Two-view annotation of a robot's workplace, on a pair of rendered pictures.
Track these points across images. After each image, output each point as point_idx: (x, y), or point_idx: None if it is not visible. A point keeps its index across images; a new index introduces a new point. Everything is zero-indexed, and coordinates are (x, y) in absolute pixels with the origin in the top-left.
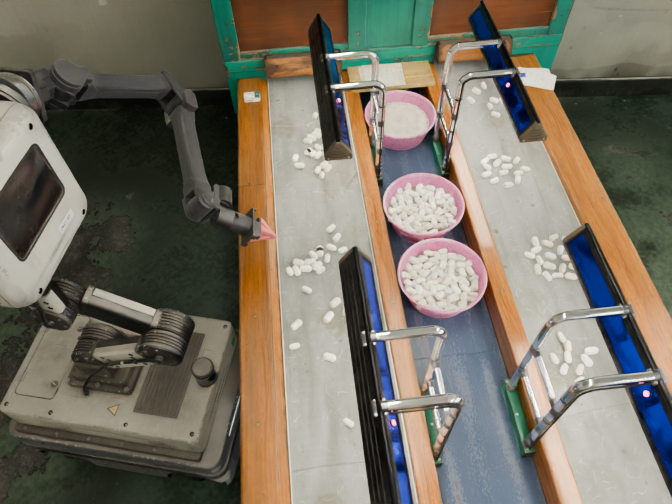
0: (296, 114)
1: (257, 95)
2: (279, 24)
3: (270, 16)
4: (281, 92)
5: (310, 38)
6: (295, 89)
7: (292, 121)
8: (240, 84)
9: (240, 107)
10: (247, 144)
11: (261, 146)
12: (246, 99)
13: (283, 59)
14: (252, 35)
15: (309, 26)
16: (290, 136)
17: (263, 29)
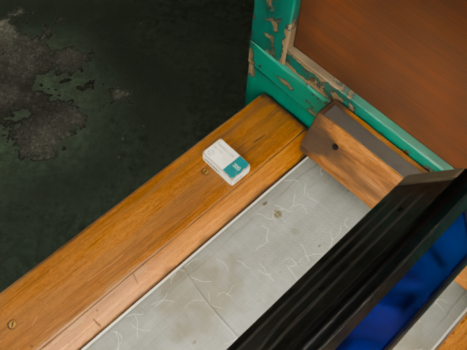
0: (266, 291)
1: (233, 171)
2: (411, 64)
3: (399, 28)
4: (308, 201)
5: (363, 225)
6: (343, 223)
7: (235, 301)
8: (250, 109)
9: (181, 162)
10: (71, 268)
11: (83, 305)
12: (206, 157)
13: (360, 147)
14: (333, 35)
15: (416, 175)
16: (182, 337)
17: (365, 44)
